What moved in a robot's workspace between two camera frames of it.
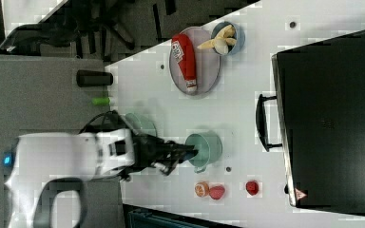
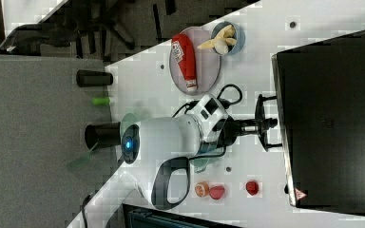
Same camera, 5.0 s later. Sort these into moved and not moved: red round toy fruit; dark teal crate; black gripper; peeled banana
Moved: black gripper
Not moved: dark teal crate; peeled banana; red round toy fruit
